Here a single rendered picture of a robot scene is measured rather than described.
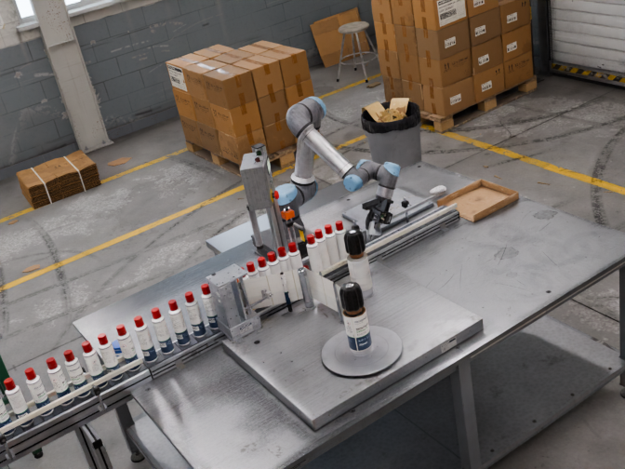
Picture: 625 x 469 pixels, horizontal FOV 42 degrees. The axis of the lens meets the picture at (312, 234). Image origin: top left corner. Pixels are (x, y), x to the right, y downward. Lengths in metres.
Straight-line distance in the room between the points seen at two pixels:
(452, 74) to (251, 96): 1.71
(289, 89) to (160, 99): 2.32
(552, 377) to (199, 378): 1.64
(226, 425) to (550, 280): 1.44
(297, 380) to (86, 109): 6.01
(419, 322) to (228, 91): 3.89
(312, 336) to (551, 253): 1.13
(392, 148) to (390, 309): 2.85
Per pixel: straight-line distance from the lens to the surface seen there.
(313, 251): 3.55
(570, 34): 8.07
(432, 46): 7.06
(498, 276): 3.56
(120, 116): 8.88
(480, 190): 4.28
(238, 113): 6.83
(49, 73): 8.59
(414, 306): 3.33
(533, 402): 3.85
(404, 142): 6.04
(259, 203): 3.39
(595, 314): 4.76
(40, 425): 3.29
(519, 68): 7.76
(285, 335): 3.30
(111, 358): 3.29
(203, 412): 3.12
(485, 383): 3.96
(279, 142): 7.08
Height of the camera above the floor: 2.72
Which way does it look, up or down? 27 degrees down
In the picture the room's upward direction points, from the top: 12 degrees counter-clockwise
